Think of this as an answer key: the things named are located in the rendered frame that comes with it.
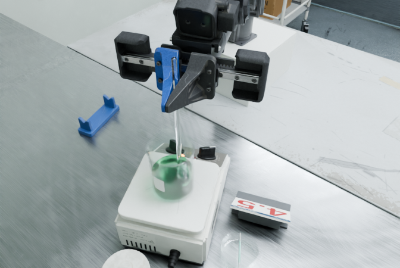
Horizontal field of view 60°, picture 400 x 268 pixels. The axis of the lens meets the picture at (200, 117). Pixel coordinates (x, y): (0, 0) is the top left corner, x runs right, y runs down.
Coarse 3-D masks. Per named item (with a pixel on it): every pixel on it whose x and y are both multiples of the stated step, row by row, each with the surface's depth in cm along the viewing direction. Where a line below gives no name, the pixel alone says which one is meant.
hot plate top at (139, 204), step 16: (144, 160) 53; (144, 176) 51; (208, 176) 51; (128, 192) 48; (144, 192) 48; (192, 192) 48; (208, 192) 48; (128, 208) 47; (144, 208) 47; (160, 208) 47; (176, 208) 47; (192, 208) 47; (208, 208) 47; (160, 224) 45; (176, 224) 45; (192, 224) 45
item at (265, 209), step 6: (234, 204) 53; (240, 204) 54; (246, 204) 55; (252, 204) 56; (258, 204) 56; (258, 210) 53; (264, 210) 54; (270, 210) 54; (276, 210) 55; (282, 210) 56; (276, 216) 52; (282, 216) 52; (288, 216) 53
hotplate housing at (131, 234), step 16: (224, 160) 58; (224, 176) 57; (128, 224) 47; (144, 224) 47; (208, 224) 47; (128, 240) 49; (144, 240) 48; (160, 240) 47; (176, 240) 46; (192, 240) 46; (208, 240) 48; (176, 256) 47; (192, 256) 48
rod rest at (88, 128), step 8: (104, 96) 74; (104, 104) 75; (112, 104) 74; (96, 112) 73; (104, 112) 73; (112, 112) 74; (80, 120) 68; (88, 120) 68; (96, 120) 71; (104, 120) 72; (80, 128) 70; (88, 128) 69; (96, 128) 70
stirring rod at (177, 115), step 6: (174, 60) 35; (174, 66) 36; (174, 72) 36; (174, 78) 37; (174, 84) 37; (174, 114) 40; (180, 144) 44; (180, 150) 44; (180, 156) 45; (180, 162) 46
